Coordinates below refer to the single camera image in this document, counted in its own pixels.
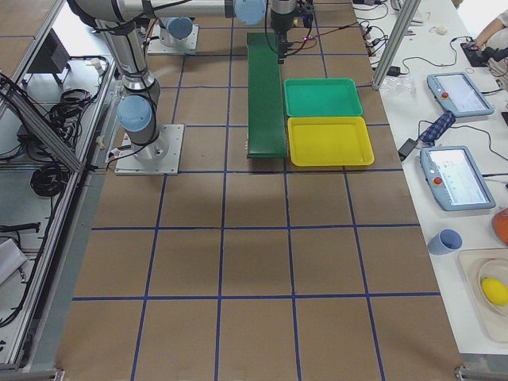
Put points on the yellow lemon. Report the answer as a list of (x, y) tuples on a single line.
[(495, 291)]

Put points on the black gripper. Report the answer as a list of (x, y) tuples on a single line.
[(280, 24)]

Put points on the person hand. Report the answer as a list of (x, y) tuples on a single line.
[(481, 39)]

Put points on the upper teach pendant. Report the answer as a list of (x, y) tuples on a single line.
[(455, 92)]

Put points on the beige tray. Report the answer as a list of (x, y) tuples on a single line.
[(476, 266)]

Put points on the teach pendant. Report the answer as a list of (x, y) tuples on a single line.
[(454, 179), (455, 92)]

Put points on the green plastic tray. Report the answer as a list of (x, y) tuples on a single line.
[(335, 97)]

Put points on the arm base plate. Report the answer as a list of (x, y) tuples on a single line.
[(161, 42), (160, 157)]

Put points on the aluminium frame post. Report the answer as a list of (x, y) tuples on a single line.
[(405, 11)]

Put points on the beige bowl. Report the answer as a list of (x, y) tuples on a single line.
[(496, 269)]

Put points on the orange round object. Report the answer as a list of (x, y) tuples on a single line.
[(499, 224)]

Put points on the yellow plastic tray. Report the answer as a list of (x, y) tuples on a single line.
[(329, 142)]

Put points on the black power adapter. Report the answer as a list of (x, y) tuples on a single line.
[(407, 147)]

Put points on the blue plastic cup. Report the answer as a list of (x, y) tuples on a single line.
[(446, 241)]

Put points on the green conveyor belt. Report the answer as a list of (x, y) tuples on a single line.
[(266, 117)]

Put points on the folded blue plaid umbrella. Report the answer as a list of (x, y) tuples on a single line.
[(437, 128)]

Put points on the lower teach pendant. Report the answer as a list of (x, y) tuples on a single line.
[(454, 179)]

